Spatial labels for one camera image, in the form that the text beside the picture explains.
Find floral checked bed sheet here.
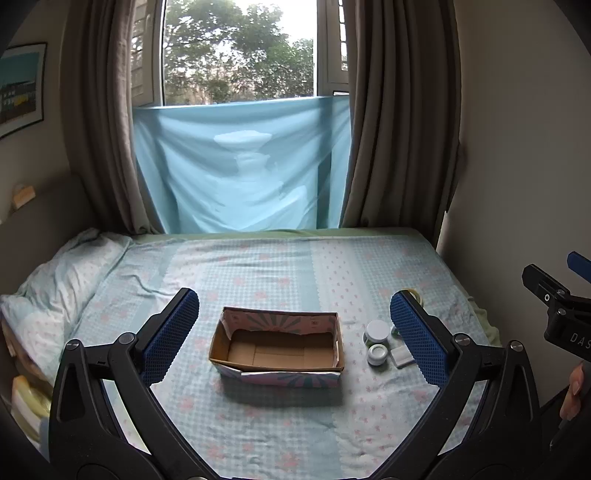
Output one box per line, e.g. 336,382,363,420
46,229,502,480

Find white window frame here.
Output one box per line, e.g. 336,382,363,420
131,0,350,108

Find person's right hand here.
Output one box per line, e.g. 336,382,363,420
560,362,588,422

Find pale yellow bedding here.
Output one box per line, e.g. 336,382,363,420
2,320,52,441

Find green trees outside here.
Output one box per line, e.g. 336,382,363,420
164,0,319,106

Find cardboard box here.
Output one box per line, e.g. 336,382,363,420
209,306,346,387

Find framed wall picture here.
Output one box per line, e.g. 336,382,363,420
0,42,48,139

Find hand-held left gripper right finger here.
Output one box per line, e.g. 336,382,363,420
369,290,542,480

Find pale green mattress sheet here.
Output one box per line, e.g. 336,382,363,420
131,227,502,347

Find light blue hanging cloth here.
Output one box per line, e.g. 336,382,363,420
131,95,354,233

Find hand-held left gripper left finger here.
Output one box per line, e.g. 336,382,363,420
48,287,206,480

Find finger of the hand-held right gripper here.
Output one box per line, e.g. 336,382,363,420
522,264,572,306
566,251,591,280

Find grey brown curtain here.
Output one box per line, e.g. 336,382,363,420
339,0,463,230
65,0,168,234

